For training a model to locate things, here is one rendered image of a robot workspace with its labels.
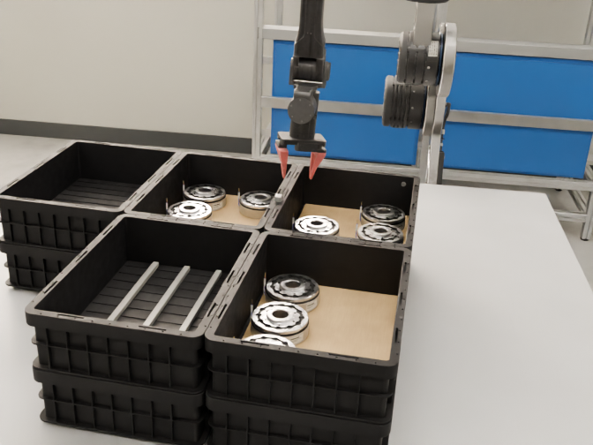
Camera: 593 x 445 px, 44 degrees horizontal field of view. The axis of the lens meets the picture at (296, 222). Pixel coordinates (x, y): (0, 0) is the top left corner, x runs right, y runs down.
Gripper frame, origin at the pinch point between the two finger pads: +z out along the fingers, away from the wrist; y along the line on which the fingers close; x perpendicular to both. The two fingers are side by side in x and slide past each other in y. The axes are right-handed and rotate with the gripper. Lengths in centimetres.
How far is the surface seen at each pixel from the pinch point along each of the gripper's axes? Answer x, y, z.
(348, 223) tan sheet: -1.0, 13.4, 11.4
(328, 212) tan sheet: 5.9, 10.2, 11.3
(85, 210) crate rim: -9.7, -46.4, 6.7
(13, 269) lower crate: -1, -62, 25
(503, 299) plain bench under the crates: -18, 48, 22
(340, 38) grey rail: 179, 52, -7
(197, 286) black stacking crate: -26.7, -23.6, 15.4
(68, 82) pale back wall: 315, -81, 52
